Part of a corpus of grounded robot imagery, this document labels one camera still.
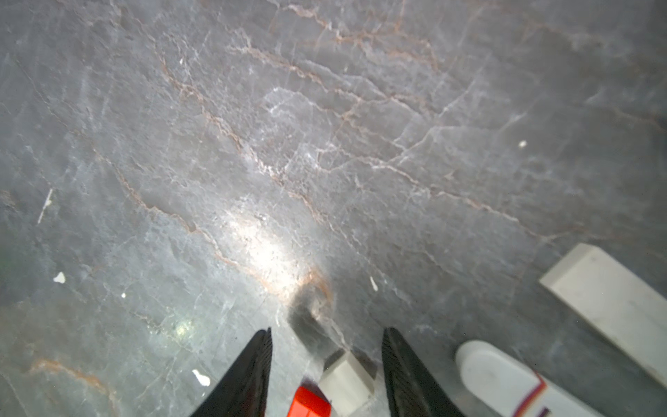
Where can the white usb drive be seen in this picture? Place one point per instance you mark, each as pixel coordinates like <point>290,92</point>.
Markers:
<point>617,303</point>
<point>511,388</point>

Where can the red usb cap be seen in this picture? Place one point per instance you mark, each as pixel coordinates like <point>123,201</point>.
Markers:
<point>307,403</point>

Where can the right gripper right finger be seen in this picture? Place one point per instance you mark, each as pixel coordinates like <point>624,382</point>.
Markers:
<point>411,388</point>

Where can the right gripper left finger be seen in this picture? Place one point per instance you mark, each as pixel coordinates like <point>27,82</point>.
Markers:
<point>243,389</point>

